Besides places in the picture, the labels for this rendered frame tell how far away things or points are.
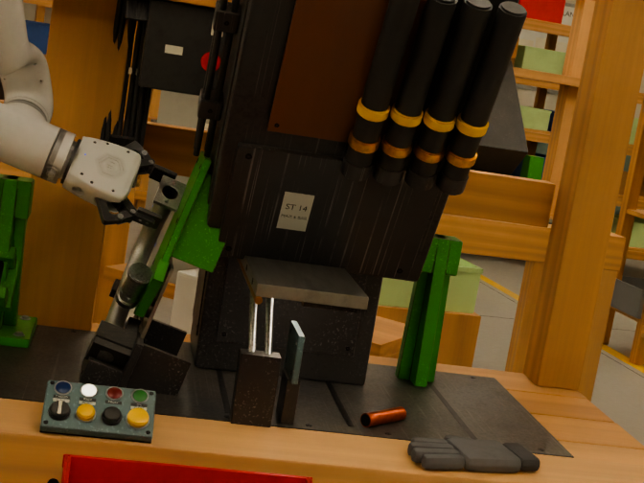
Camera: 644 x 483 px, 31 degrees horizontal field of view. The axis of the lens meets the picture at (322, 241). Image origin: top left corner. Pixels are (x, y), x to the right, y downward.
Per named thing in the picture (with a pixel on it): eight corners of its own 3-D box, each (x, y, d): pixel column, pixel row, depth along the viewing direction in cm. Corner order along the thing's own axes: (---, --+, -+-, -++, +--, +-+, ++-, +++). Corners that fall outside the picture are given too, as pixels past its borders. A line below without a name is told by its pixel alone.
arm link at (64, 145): (47, 159, 173) (66, 167, 174) (65, 118, 179) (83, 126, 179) (35, 190, 180) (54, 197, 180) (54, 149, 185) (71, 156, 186)
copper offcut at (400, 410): (394, 417, 186) (397, 404, 186) (405, 422, 184) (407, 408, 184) (358, 425, 179) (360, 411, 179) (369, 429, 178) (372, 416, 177)
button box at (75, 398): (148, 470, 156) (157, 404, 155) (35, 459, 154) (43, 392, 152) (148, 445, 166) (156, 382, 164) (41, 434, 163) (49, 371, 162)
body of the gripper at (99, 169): (58, 169, 174) (127, 197, 176) (80, 121, 180) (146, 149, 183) (48, 195, 180) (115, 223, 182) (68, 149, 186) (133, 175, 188)
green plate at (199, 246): (199, 304, 176) (255, 179, 174) (149, 284, 175) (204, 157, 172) (196, 287, 188) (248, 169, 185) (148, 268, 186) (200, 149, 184)
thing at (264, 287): (365, 318, 162) (369, 297, 162) (253, 304, 160) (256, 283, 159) (323, 263, 200) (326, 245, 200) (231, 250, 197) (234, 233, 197)
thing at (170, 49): (237, 102, 198) (250, 14, 196) (138, 86, 195) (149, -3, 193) (231, 97, 210) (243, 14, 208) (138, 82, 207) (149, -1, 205)
